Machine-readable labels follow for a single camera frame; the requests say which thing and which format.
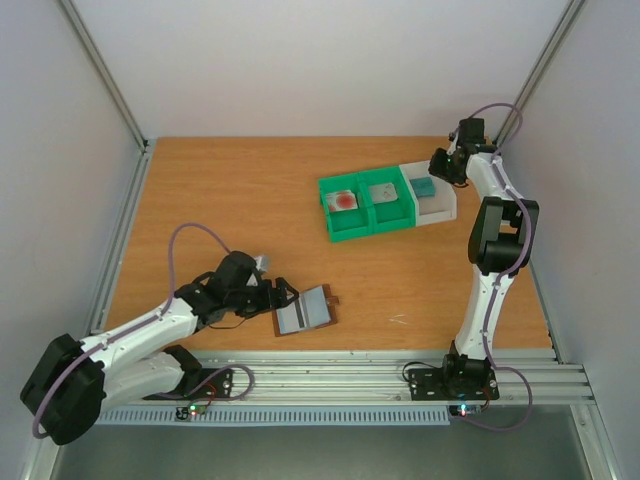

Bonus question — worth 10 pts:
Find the controller board with leds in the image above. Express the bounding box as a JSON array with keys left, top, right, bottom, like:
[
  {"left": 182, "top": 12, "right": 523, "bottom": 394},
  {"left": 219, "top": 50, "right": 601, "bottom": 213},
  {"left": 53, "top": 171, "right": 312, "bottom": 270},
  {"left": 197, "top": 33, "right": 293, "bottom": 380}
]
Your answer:
[
  {"left": 175, "top": 404, "right": 208, "bottom": 421},
  {"left": 449, "top": 403, "right": 487, "bottom": 417}
]

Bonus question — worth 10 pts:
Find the white card with stripe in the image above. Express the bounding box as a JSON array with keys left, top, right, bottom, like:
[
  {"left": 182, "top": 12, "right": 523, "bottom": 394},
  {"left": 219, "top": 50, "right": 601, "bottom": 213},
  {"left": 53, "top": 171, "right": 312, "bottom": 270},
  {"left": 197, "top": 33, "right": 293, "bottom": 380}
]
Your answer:
[{"left": 276, "top": 300, "right": 307, "bottom": 335}]

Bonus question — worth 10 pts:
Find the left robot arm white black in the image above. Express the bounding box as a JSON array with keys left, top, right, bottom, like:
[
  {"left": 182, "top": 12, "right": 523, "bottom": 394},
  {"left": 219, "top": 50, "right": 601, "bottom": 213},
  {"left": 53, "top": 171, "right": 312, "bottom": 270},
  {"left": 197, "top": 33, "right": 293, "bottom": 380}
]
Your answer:
[{"left": 20, "top": 251, "right": 299, "bottom": 445}]

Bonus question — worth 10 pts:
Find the left controller board with leds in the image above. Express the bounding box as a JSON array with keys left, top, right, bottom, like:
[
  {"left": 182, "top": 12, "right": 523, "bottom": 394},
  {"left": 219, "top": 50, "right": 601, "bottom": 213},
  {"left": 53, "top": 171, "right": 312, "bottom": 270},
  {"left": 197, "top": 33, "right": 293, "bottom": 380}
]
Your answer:
[{"left": 175, "top": 404, "right": 208, "bottom": 421}]

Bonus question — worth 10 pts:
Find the white bin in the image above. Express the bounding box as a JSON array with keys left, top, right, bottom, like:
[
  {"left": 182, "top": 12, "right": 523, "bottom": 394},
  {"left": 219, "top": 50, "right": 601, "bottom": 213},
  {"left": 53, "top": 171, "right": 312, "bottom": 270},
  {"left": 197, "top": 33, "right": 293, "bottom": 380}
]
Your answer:
[{"left": 399, "top": 161, "right": 457, "bottom": 227}]

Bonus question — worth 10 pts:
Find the blue slotted cable duct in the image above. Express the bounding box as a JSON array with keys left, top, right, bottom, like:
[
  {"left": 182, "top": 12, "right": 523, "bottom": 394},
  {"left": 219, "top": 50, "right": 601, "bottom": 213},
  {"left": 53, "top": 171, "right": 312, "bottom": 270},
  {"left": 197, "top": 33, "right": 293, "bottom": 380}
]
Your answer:
[{"left": 97, "top": 405, "right": 450, "bottom": 427}]

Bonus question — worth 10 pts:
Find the grey card in bin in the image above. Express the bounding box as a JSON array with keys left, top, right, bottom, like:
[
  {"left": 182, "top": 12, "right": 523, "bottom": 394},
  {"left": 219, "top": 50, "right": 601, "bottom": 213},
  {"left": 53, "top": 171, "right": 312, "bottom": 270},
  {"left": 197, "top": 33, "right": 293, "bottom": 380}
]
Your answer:
[{"left": 368, "top": 182, "right": 398, "bottom": 205}]

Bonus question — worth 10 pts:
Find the aluminium upright profile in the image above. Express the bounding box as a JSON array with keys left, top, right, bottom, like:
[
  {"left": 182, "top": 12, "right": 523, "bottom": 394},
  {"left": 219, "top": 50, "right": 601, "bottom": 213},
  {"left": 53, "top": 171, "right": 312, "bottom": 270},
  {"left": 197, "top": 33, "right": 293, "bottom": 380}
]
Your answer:
[
  {"left": 492, "top": 0, "right": 589, "bottom": 151},
  {"left": 56, "top": 0, "right": 148, "bottom": 152}
]

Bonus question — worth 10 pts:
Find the right aluminium upright profile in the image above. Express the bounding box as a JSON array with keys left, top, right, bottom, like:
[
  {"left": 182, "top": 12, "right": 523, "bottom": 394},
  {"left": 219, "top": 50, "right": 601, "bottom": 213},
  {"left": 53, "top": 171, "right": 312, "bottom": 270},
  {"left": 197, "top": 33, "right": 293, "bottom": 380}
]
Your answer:
[{"left": 492, "top": 0, "right": 589, "bottom": 151}]

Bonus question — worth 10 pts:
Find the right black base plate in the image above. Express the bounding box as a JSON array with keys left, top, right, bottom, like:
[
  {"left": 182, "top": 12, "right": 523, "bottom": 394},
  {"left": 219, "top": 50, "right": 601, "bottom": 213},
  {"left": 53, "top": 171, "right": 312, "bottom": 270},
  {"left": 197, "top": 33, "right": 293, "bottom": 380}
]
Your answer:
[{"left": 404, "top": 367, "right": 500, "bottom": 402}]

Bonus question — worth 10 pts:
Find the left aluminium upright profile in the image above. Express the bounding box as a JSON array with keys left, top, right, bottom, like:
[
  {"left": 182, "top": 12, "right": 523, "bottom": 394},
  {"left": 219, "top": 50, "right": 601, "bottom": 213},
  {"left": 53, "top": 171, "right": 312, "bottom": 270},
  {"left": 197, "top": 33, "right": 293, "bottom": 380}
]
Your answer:
[{"left": 56, "top": 0, "right": 148, "bottom": 152}]

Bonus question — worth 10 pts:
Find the right controller board with leds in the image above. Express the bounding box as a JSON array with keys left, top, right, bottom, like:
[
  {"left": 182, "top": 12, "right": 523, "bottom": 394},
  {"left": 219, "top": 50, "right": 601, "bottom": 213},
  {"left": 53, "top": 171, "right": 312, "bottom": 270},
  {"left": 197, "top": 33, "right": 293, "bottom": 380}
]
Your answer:
[{"left": 449, "top": 403, "right": 487, "bottom": 417}]

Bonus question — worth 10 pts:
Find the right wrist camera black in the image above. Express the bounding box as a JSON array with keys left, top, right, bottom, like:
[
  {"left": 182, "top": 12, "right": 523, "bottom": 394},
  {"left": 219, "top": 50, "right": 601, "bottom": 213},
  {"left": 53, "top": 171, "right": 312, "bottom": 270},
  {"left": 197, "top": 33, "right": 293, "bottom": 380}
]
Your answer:
[{"left": 456, "top": 117, "right": 486, "bottom": 146}]

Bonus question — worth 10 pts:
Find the aluminium front rail frame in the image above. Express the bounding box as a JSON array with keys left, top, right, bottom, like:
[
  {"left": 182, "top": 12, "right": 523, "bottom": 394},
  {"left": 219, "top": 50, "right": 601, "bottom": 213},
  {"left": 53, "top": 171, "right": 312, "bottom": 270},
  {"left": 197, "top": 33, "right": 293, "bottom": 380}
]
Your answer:
[{"left": 194, "top": 349, "right": 595, "bottom": 406}]

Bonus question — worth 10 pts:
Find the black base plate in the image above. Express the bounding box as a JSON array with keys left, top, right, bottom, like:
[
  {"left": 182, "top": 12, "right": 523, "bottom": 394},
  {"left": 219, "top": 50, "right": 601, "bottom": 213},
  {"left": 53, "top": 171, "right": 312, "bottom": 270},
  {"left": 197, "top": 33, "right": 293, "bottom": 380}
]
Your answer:
[
  {"left": 404, "top": 367, "right": 500, "bottom": 402},
  {"left": 189, "top": 369, "right": 233, "bottom": 400}
]

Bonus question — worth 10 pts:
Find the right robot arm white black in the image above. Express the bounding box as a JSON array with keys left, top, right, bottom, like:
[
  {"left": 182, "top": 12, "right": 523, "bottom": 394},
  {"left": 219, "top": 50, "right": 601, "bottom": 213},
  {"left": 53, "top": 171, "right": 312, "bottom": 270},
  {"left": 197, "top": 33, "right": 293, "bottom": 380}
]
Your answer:
[{"left": 429, "top": 117, "right": 539, "bottom": 399}]

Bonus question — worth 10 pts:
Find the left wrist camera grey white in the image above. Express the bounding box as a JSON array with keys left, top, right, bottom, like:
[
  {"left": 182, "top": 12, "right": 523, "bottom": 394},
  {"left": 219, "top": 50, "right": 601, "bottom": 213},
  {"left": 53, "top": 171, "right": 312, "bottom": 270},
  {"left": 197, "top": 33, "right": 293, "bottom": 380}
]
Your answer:
[{"left": 254, "top": 254, "right": 270, "bottom": 278}]

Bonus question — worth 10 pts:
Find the green double bin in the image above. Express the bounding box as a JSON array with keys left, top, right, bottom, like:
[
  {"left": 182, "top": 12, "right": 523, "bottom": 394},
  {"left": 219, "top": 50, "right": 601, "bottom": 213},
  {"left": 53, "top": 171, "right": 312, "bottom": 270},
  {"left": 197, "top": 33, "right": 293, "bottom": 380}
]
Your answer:
[{"left": 317, "top": 166, "right": 416, "bottom": 243}]

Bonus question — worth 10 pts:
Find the red white card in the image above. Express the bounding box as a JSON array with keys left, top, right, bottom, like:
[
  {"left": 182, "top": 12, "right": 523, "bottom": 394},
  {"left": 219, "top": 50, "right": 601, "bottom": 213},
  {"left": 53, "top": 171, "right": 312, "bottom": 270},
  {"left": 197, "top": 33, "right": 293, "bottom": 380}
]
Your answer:
[{"left": 324, "top": 190, "right": 358, "bottom": 213}]

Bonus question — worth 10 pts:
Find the brown leather card holder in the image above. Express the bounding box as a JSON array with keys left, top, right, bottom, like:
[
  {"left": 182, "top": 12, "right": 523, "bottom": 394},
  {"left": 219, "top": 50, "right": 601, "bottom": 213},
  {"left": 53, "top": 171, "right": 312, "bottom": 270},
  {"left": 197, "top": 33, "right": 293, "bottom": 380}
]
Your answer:
[{"left": 272, "top": 284, "right": 340, "bottom": 337}]

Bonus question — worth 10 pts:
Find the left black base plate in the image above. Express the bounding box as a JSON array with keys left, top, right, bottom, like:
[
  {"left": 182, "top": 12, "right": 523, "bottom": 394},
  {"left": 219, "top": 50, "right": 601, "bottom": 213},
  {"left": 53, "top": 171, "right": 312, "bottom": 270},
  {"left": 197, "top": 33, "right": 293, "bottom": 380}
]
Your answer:
[{"left": 189, "top": 369, "right": 233, "bottom": 400}]

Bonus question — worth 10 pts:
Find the teal card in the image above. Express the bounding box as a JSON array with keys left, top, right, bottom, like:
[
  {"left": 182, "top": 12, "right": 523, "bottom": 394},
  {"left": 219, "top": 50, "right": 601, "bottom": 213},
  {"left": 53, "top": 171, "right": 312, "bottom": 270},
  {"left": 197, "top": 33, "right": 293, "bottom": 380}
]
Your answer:
[{"left": 410, "top": 176, "right": 436, "bottom": 199}]

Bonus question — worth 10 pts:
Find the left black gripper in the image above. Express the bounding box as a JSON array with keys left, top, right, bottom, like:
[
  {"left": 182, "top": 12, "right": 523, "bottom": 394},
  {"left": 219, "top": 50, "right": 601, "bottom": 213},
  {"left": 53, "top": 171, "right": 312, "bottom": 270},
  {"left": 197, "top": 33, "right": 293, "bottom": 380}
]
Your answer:
[{"left": 227, "top": 278, "right": 300, "bottom": 318}]

